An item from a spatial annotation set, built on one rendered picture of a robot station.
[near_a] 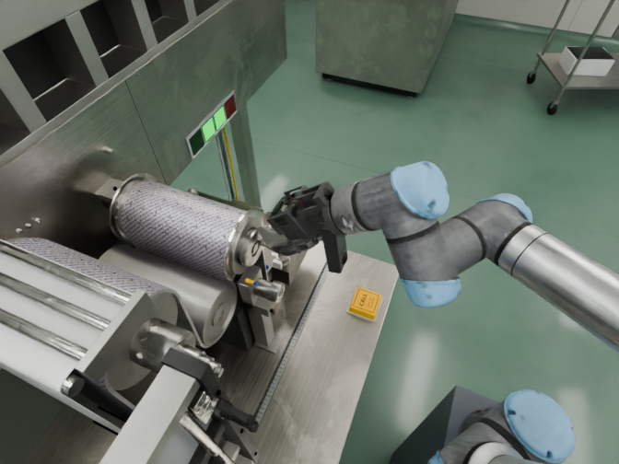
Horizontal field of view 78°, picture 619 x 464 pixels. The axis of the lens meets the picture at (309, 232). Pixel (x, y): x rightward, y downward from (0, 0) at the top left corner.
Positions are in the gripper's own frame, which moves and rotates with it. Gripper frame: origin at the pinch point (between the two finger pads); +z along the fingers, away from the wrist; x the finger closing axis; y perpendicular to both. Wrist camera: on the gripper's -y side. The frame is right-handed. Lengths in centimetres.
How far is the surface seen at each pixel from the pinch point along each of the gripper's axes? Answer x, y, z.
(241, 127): -75, 5, 66
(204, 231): 5.3, 9.9, 4.8
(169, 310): 21.7, 8.5, -0.4
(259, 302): 6.9, -9.2, 7.9
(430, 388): -35, -132, 39
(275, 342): 5.4, -27.4, 21.3
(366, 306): -12.5, -38.0, 6.7
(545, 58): -329, -132, -2
